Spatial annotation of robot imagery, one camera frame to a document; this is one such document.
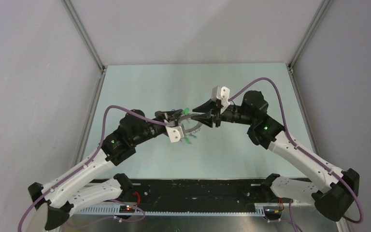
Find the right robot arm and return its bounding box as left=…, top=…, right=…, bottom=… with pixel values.
left=192, top=90, right=360, bottom=222

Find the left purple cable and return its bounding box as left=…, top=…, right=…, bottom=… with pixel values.
left=17, top=105, right=170, bottom=232

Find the aluminium frame post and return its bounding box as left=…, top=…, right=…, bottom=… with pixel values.
left=61, top=0, right=105, bottom=73
left=287, top=0, right=333, bottom=74

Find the left circuit board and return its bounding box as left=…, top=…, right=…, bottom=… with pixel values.
left=119, top=205, right=137, bottom=214

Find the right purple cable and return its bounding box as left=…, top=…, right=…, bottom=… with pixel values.
left=228, top=77, right=365, bottom=224

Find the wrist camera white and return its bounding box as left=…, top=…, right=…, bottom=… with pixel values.
left=211, top=86, right=230, bottom=114
left=166, top=125, right=185, bottom=143

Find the green tag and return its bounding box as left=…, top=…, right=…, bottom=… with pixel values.
left=184, top=138, right=192, bottom=145

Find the right circuit board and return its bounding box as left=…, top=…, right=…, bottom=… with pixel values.
left=264, top=208, right=283, bottom=217

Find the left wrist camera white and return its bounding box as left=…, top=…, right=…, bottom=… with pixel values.
left=166, top=125, right=185, bottom=143

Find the right aluminium frame post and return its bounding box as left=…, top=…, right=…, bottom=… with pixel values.
left=287, top=0, right=333, bottom=74

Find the circuit board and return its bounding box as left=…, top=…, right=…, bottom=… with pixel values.
left=119, top=205, right=137, bottom=214
left=264, top=208, right=283, bottom=217

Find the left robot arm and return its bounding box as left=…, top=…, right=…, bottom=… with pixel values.
left=27, top=105, right=184, bottom=232

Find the green tag key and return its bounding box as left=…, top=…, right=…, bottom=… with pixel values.
left=182, top=108, right=189, bottom=115

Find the left aluminium frame post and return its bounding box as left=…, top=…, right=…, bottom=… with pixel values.
left=61, top=0, right=105, bottom=73

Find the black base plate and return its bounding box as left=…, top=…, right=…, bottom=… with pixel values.
left=118, top=179, right=279, bottom=212

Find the grey toothed keyring disc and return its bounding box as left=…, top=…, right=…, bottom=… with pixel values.
left=178, top=114, right=203, bottom=135

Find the grey cable duct strip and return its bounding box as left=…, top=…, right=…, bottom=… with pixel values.
left=74, top=204, right=265, bottom=217

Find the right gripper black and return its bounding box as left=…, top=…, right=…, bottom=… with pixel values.
left=190, top=98, right=254, bottom=129

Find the purple cable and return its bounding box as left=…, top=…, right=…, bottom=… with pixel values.
left=17, top=105, right=170, bottom=232
left=228, top=77, right=365, bottom=224

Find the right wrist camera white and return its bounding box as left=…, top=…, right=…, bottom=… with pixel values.
left=211, top=86, right=230, bottom=114

